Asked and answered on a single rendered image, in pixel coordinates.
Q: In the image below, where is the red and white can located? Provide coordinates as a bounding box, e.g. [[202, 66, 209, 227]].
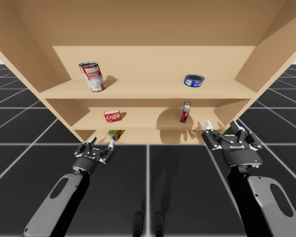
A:
[[78, 61, 107, 93]]

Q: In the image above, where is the blue flat can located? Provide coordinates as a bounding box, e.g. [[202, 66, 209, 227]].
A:
[[184, 73, 205, 88]]

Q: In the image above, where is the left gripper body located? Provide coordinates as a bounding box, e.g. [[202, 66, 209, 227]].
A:
[[72, 151, 105, 175]]

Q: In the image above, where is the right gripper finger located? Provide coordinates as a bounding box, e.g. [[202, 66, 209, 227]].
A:
[[201, 120, 235, 151], [229, 120, 263, 152]]

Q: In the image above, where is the red and white carton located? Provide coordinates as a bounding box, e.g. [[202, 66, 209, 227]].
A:
[[104, 110, 122, 124]]

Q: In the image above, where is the pale wooden shelf unit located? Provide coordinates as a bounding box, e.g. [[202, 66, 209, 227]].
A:
[[0, 0, 296, 145]]

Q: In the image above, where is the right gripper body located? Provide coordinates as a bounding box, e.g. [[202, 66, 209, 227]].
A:
[[221, 134, 264, 168]]

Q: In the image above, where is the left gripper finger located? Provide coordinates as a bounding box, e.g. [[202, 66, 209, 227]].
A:
[[93, 140, 115, 164], [74, 137, 98, 157]]

